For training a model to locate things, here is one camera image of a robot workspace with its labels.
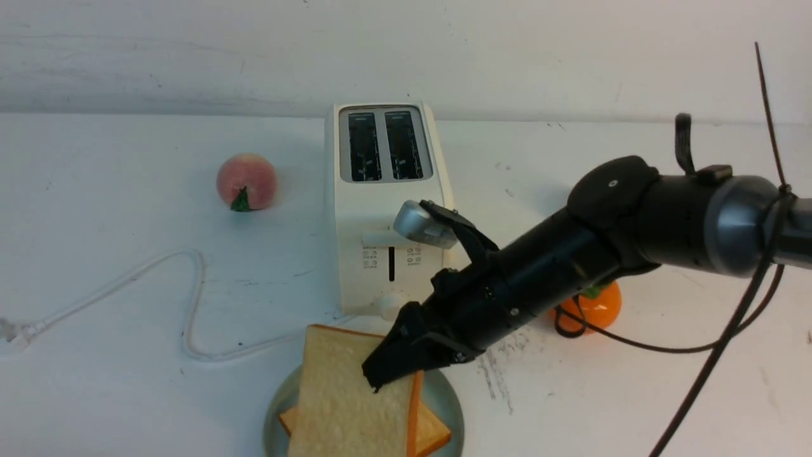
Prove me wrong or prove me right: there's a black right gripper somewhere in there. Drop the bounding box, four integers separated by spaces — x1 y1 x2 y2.
362 245 572 393

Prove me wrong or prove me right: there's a toast slice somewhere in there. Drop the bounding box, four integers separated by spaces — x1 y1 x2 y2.
278 371 452 457
287 324 423 456

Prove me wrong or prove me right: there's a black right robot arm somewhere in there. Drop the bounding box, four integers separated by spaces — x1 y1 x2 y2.
362 156 810 388

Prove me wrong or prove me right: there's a light green plate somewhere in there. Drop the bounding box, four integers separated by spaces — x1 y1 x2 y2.
263 365 464 457

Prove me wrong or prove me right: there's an orange persimmon with leaf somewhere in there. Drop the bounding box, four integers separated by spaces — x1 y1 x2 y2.
548 281 622 338

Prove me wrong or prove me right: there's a white toaster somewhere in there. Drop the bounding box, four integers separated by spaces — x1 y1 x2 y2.
325 102 455 321

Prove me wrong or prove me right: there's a pink peach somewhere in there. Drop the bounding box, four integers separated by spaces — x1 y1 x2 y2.
216 153 278 212

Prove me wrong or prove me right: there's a white power cable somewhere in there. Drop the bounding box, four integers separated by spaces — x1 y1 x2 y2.
0 249 356 363

